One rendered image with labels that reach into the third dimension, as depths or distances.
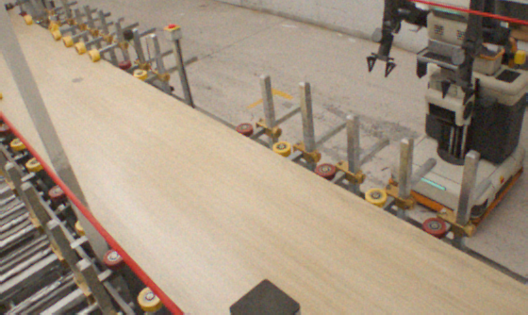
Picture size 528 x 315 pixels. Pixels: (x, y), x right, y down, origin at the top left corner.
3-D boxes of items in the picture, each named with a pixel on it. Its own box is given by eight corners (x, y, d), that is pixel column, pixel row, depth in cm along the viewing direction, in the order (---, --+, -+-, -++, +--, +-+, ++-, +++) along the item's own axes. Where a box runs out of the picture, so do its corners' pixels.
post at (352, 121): (354, 203, 211) (352, 111, 185) (360, 207, 209) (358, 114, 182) (349, 207, 210) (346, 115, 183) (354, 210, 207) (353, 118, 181)
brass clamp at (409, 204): (388, 191, 192) (389, 182, 189) (417, 206, 183) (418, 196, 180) (380, 199, 188) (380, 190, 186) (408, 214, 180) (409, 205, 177)
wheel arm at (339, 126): (341, 125, 235) (341, 119, 233) (347, 128, 233) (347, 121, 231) (278, 170, 213) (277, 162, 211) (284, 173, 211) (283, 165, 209)
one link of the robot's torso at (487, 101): (449, 111, 274) (453, 74, 260) (494, 127, 255) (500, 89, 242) (425, 132, 260) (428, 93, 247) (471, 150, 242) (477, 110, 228)
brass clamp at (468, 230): (443, 216, 174) (444, 206, 172) (475, 232, 166) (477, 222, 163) (434, 225, 171) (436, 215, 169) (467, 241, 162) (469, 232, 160)
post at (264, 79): (276, 157, 243) (264, 72, 216) (281, 159, 240) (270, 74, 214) (271, 160, 241) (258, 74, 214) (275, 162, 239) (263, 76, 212)
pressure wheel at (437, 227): (447, 245, 163) (451, 222, 156) (436, 259, 158) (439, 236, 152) (427, 236, 168) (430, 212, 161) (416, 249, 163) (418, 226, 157)
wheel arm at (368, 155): (383, 142, 219) (383, 135, 216) (388, 145, 216) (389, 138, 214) (320, 191, 197) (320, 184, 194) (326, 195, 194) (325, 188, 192)
